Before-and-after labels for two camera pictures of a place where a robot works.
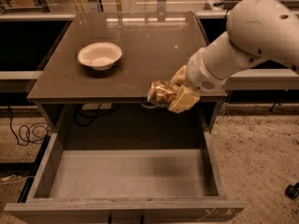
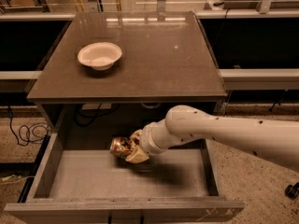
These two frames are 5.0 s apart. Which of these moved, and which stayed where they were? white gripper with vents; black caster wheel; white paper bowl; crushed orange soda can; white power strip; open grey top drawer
Moved: white gripper with vents; crushed orange soda can
Stayed: white paper bowl; black caster wheel; open grey top drawer; white power strip
